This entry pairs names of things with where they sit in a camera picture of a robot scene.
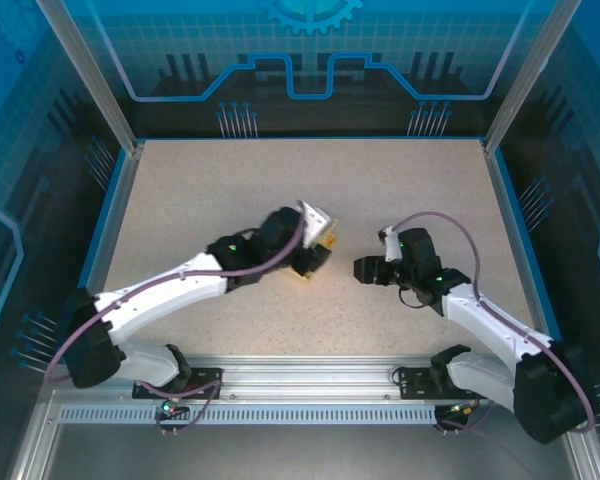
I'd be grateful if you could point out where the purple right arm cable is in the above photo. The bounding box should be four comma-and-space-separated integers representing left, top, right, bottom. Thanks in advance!
387, 210, 597, 437

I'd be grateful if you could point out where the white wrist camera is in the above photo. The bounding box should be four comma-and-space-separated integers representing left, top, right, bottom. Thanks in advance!
298, 199, 332, 250
377, 226, 404, 264

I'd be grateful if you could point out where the aluminium side rail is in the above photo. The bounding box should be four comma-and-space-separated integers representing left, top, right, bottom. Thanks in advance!
481, 140, 554, 351
72, 142, 146, 301

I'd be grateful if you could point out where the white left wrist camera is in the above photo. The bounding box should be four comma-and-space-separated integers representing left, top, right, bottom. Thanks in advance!
298, 199, 332, 250

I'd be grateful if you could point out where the slotted metal cable duct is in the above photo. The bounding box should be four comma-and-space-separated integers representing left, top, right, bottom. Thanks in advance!
59, 405, 439, 425

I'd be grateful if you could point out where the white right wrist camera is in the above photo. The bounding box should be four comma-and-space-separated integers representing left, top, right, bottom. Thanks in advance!
377, 226, 404, 264

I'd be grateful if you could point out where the yellow paper box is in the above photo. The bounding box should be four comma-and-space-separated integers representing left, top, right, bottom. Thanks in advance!
285, 216, 342, 283

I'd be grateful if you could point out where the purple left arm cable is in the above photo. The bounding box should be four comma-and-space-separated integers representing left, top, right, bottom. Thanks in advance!
44, 219, 309, 437

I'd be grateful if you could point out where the blue printed clear panel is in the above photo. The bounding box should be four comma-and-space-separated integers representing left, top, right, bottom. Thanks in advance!
62, 0, 556, 139

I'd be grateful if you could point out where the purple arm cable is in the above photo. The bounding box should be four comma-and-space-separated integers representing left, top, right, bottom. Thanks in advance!
44, 219, 309, 437
387, 210, 597, 437

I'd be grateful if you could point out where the aluminium mounting rail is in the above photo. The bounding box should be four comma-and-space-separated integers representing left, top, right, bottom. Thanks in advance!
44, 355, 576, 401

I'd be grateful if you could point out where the aluminium frame post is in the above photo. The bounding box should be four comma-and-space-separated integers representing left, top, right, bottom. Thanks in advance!
35, 0, 147, 154
481, 0, 582, 155

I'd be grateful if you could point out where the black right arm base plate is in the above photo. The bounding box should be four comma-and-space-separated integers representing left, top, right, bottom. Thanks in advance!
394, 365, 490, 400

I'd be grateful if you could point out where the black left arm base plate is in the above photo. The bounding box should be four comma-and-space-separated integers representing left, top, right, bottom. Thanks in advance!
132, 367, 224, 400

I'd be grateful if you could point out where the grey metal tray frame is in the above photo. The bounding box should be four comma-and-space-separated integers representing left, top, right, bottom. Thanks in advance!
7, 388, 600, 480

